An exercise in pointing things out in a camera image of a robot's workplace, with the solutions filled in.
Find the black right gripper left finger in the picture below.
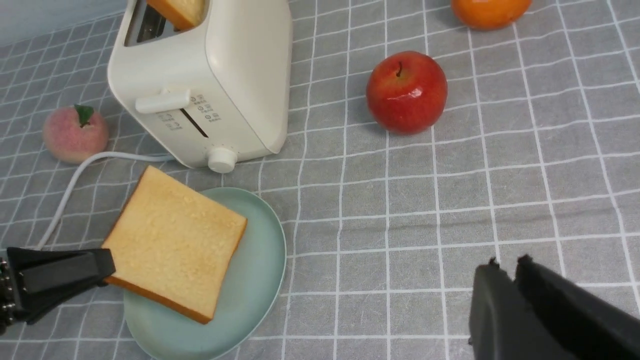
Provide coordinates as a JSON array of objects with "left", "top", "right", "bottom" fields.
[{"left": 0, "top": 247, "right": 115, "bottom": 334}]

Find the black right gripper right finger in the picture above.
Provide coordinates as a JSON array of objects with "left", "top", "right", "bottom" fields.
[{"left": 468, "top": 254, "right": 640, "bottom": 360}]

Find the toast slice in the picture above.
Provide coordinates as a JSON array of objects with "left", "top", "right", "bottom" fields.
[
  {"left": 102, "top": 165, "right": 248, "bottom": 324},
  {"left": 146, "top": 0, "right": 207, "bottom": 31}
]

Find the pink peach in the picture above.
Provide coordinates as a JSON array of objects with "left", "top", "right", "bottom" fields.
[{"left": 42, "top": 104, "right": 110, "bottom": 165}]

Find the grey checkered tablecloth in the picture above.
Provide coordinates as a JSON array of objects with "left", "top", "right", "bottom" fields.
[{"left": 0, "top": 0, "right": 640, "bottom": 360}]

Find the light green round plate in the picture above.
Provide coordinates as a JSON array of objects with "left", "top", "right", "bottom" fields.
[{"left": 123, "top": 187, "right": 287, "bottom": 360}]

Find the red apple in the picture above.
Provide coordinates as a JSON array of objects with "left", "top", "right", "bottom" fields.
[{"left": 365, "top": 50, "right": 448, "bottom": 135}]

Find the white two-slot toaster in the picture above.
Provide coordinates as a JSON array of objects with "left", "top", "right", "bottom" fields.
[{"left": 107, "top": 0, "right": 293, "bottom": 174}]

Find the orange persimmon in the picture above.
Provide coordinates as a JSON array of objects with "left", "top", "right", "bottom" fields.
[{"left": 450, "top": 0, "right": 532, "bottom": 31}]

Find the white power cable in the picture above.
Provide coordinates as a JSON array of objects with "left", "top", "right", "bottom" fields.
[{"left": 36, "top": 151, "right": 176, "bottom": 250}]

